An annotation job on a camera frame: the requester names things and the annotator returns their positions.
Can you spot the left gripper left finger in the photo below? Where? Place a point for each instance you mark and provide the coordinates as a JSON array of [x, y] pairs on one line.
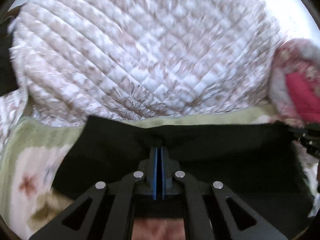
[[148, 186]]

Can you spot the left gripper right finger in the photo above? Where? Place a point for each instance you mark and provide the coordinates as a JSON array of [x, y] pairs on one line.
[[169, 166]]

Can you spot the black pants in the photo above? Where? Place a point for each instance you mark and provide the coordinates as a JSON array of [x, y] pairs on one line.
[[257, 162]]

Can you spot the white beige quilted bedspread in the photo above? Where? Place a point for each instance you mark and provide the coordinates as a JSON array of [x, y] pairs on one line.
[[138, 59]]

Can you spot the pink floral rolled quilt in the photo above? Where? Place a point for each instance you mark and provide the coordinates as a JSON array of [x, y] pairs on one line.
[[294, 82]]

